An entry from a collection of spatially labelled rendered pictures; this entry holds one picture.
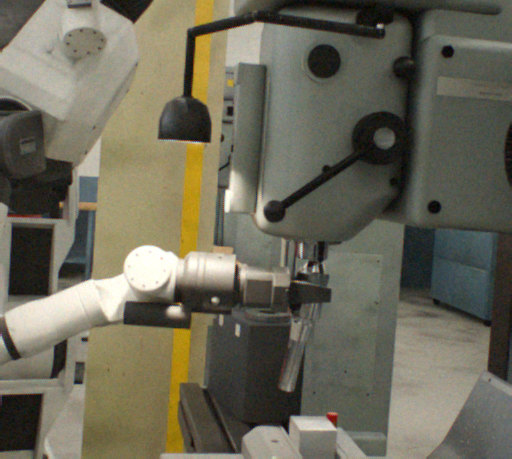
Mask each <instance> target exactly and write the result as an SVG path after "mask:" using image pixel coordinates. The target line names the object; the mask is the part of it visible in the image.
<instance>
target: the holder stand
mask: <svg viewBox="0 0 512 459"><path fill-rule="evenodd" d="M290 315H291V314H289V313H274V312H271V310H270V309H267V308H253V307H243V308H239V303H238V304H237V305H236V306H235V307H232V315H231V316H230V315H217V318H216V319H215V318H213V330H212V345H210V359H209V375H208V391H209V393H210V394H212V395H214V396H215V397H216V398H217V399H218V400H219V401H220V402H221V403H222V404H223V405H224V406H225V408H227V409H229V410H230V411H231V412H232V413H233V414H234V415H235V416H236V417H237V418H238V419H239V420H241V421H242V422H258V423H265V421H286V420H290V416H300V414H301V400H302V386H303V372H304V358H305V346H304V350H303V354H302V358H301V364H300V368H299V372H298V377H297V381H296V385H295V389H293V392H290V391H286V390H283V389H280V388H281V387H277V386H279V382H280V377H281V372H282V368H283V364H284V359H285V355H286V351H287V347H288V341H289V337H290V325H291V319H292V318H290Z"/></svg>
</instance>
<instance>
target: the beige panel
mask: <svg viewBox="0 0 512 459"><path fill-rule="evenodd" d="M229 15H230V0H154V1H153V3H152V5H151V6H150V7H149V9H148V10H147V11H146V12H144V13H143V14H142V15H141V17H140V18H139V19H138V21H137V22H136V23H135V24H134V29H135V34H136V40H137V45H138V50H139V56H140V58H139V61H138V65H137V68H136V72H135V75H134V78H133V81H132V84H131V87H130V89H129V92H128V93H127V94H125V96H124V98H123V99H122V101H121V102H120V105H119V106H118V108H117V109H116V111H115V112H114V114H113V115H112V117H111V118H110V121H108V122H107V124H106V125H105V128H104V130H103V132H102V134H101V146H100V163H99V180H98V197H97V214H96V231H95V249H94V266H92V280H93V281H99V280H106V279H114V278H116V277H119V276H121V274H123V273H124V272H123V267H124V263H125V260H127V257H128V256H129V255H130V253H132V252H133V251H134V250H136V249H138V248H140V247H146V246H151V247H155V248H158V249H161V250H162V251H163V252H171V253H172V254H174V255H175V256H177V257H178V260H179V258H185V257H186V255H187V254H189V253H190V252H205V253H213V244H214V229H215V214H216V198H217V183H218V168H219V152H220V138H221V123H222V107H223V92H224V77H225V61H226V46H227V31H229V29H227V30H223V31H218V32H214V33H209V34H204V36H200V37H197V38H196V39H197V40H196V45H195V46H196V50H195V52H196V53H195V54H196V55H195V65H193V66H195V67H193V72H195V73H194V78H192V79H194V80H192V81H194V82H192V85H194V86H192V87H194V88H192V93H191V94H192V95H191V96H194V97H195V98H199V99H200V100H201V102H203V103H204V104H205V105H206V106H207V107H208V110H209V115H211V120H212V124H213V125H212V141H211V144H195V143H180V142H168V141H160V140H157V134H158V120H160V116H161V114H162V111H163V109H164V106H165V104H166V103H168V101H169V100H171V99H172V98H174V97H179V96H181V95H183V91H184V90H183V86H184V85H183V83H184V71H185V70H184V69H185V64H184V63H185V58H186V57H185V56H186V55H185V53H186V52H185V50H186V49H185V48H186V43H187V42H186V38H187V37H186V36H187V33H186V31H187V29H188V28H190V27H195V26H199V25H202V24H206V23H210V22H215V21H219V20H223V19H227V17H229ZM207 320H208V314H202V313H191V323H190V330H185V329H171V328H156V326H155V327H142V325H129V324H123V322H122V323H120V324H117V326H113V324H109V326H107V327H103V328H97V327H94V328H92V329H89V334H88V352H87V369H86V386H85V404H84V410H83V421H82V438H81V455H80V459H159V456H160V454H187V451H186V447H185V444H184V440H183V435H182V431H181V428H180V424H178V419H177V411H178V401H180V383H181V382H184V383H199V384H200V386H203V381H204V366H205V351H206V335H207Z"/></svg>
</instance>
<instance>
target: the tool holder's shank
mask: <svg viewBox="0 0 512 459"><path fill-rule="evenodd" d="M309 322H310V320H307V319H303V318H299V317H294V319H291V325H290V337H289V341H288V347H287V351H286V355H285V359H284V364H283V368H282V372H281V377H280V382H279V386H277V387H281V388H280V389H283V390H286V391H290V392H293V389H295V385H296V381H297V377H298V372H299V368H300V364H301V358H302V354H303V350H304V346H305V341H306V339H307V336H308V334H309V331H310V329H311V325H313V324H311V323H309Z"/></svg>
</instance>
